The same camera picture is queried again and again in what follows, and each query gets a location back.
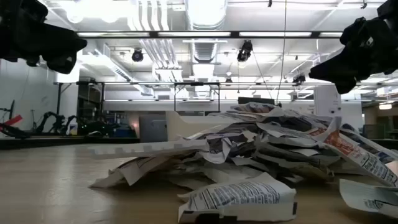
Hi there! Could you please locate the white packet fine text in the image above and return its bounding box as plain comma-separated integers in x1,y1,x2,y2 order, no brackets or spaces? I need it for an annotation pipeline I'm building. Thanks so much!
256,121,328,147

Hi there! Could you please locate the black rectangular rig frame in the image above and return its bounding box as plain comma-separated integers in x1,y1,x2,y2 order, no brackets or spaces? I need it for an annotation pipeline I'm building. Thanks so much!
173,82,221,113

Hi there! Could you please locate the packet dark blue print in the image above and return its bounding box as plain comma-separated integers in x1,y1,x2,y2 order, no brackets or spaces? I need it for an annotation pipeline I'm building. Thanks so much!
340,123,398,164

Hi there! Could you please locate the round ceiling air duct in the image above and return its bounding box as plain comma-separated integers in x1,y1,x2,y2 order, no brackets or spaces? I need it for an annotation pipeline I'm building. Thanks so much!
185,0,229,30

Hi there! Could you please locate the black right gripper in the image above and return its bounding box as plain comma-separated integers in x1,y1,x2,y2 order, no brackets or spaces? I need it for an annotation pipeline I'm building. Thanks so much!
308,15,398,95

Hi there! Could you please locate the black background monitor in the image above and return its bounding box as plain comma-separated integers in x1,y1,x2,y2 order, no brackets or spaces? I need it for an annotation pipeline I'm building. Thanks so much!
238,96,276,105

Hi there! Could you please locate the packet blue red print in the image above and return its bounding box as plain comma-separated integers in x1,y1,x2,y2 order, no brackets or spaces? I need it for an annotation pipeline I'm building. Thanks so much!
229,101,280,114

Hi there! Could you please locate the long white packet strip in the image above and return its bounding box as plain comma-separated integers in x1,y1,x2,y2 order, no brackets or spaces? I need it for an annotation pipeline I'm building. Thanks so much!
88,139,210,161

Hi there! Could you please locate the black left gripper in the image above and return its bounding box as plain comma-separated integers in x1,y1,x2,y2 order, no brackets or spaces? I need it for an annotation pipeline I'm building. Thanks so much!
0,0,88,75

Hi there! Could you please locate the dark shaded packet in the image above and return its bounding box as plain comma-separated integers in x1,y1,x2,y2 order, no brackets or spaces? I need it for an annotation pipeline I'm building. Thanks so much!
267,114,326,132

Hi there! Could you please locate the dark translucent plastic bin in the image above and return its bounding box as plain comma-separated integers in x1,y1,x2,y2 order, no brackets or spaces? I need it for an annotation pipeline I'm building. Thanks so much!
139,115,169,144

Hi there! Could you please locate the black aluminium table frame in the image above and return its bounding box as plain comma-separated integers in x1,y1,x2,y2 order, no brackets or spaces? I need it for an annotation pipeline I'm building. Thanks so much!
0,136,398,151

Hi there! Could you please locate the thin hanging cable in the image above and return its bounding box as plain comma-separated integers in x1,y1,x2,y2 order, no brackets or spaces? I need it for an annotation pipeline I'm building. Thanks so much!
275,0,287,105

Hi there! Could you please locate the tall black rig frame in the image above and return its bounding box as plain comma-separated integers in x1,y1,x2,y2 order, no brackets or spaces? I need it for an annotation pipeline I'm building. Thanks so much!
53,81,106,134

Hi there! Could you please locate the white packet small logo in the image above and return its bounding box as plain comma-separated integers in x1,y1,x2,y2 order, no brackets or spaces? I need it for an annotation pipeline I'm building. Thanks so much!
338,179,398,218

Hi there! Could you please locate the white square column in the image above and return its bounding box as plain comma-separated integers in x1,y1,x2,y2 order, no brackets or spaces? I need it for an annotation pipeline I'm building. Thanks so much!
313,85,342,121

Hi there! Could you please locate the black background machine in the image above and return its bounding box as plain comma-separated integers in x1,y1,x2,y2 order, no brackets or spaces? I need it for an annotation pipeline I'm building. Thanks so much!
77,119,114,138

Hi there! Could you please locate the red background object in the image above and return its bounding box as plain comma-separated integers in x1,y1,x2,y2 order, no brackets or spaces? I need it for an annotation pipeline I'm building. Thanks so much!
0,114,23,131

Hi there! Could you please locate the white plastic bin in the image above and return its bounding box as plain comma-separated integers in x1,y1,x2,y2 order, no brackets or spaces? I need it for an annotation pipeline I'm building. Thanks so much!
165,110,240,142

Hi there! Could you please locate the white packet dense text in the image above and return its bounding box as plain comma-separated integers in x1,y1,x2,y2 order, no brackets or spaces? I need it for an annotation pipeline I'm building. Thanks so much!
177,172,299,223

